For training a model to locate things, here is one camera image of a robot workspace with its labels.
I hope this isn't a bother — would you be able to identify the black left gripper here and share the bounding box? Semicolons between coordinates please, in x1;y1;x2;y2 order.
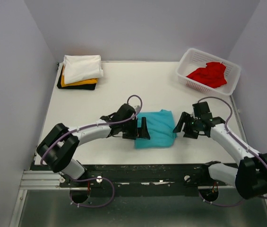
121;117;150;140

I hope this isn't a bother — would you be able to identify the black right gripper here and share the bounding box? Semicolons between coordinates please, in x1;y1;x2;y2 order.
173;111;201;139

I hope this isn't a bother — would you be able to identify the cyan t shirt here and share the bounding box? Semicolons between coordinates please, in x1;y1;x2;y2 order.
135;109;177;149

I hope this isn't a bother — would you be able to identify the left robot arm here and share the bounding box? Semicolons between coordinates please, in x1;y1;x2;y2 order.
36;104;150;187

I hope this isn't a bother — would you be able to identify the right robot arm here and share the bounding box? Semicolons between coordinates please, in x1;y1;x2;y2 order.
173;101;267;200

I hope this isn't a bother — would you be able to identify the red t shirt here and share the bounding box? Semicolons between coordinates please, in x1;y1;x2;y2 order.
187;62;227;88

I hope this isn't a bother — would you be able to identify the white plastic basket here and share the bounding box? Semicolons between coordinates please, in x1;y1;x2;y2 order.
175;48;241;96

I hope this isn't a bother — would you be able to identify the folded black t shirt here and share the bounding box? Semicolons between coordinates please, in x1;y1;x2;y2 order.
56;74;97;90

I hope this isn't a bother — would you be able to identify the folded yellow t shirt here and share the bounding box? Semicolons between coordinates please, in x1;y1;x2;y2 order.
58;66;98;88

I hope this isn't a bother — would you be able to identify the folded white t shirt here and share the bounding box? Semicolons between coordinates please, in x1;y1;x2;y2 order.
63;55;103;84

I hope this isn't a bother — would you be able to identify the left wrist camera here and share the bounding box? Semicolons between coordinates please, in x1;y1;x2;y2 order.
134;105;141;113

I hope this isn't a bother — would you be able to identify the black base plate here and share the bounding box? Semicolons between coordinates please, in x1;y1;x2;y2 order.
58;164;226;202

